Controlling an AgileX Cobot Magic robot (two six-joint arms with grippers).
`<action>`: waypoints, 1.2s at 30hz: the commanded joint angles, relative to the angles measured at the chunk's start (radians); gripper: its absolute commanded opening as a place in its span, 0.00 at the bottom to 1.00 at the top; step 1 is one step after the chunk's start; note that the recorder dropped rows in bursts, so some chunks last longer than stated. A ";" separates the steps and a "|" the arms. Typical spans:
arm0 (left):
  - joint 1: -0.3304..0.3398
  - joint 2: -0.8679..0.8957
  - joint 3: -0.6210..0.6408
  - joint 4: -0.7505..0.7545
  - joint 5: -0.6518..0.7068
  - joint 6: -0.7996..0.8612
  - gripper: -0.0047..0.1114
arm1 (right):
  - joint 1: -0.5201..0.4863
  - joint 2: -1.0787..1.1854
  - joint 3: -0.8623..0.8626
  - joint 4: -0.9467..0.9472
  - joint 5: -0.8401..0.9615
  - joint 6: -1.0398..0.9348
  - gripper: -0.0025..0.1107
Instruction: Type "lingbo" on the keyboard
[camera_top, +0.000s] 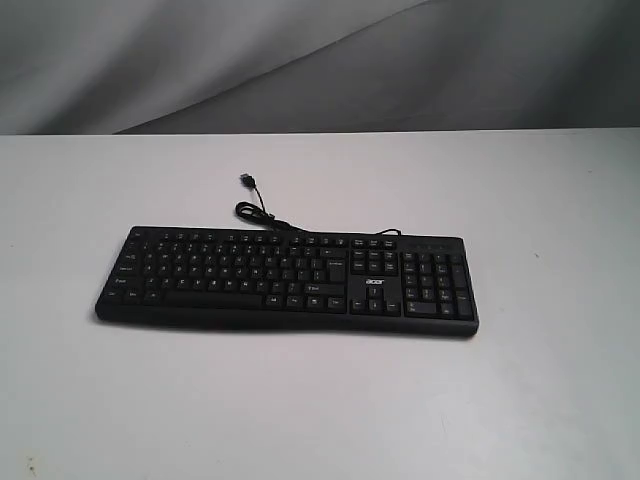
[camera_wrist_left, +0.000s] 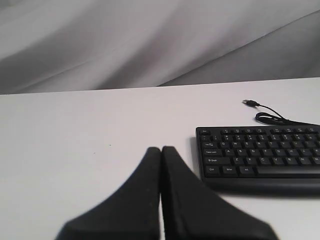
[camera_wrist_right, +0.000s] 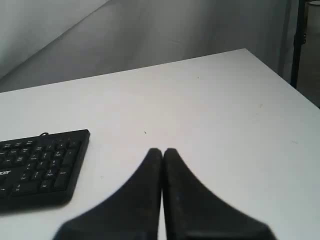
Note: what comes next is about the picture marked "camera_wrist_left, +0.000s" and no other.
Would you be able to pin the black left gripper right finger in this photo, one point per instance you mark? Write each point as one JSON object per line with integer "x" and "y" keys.
{"x": 192, "y": 211}

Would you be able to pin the black acer keyboard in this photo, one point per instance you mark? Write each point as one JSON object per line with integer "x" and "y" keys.
{"x": 266, "y": 160}

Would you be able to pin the white backdrop cloth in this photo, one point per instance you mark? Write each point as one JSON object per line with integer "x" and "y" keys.
{"x": 76, "y": 45}

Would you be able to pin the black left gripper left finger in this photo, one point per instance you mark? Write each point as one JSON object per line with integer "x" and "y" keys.
{"x": 130, "y": 213}

